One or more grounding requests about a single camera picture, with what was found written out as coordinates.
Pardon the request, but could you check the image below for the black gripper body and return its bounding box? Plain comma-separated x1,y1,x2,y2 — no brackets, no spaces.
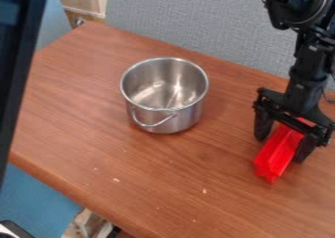
253,87,335,147

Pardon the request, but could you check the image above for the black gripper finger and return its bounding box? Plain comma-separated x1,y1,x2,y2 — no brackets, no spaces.
294,134,317,164
254,109,274,141

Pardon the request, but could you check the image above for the red plastic cross-shaped bar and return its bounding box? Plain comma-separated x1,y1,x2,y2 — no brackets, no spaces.
253,124,303,183

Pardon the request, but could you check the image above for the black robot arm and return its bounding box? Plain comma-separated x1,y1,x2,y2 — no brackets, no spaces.
254,0,335,163

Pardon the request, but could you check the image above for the stainless steel pot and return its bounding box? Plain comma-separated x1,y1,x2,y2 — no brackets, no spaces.
121,57,210,134

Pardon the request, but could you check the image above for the dark object bottom left corner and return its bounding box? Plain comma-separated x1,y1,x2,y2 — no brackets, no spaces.
0,220,34,238

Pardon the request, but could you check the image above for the wooden table leg frame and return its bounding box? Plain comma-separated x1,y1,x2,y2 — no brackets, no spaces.
62,209,113,238

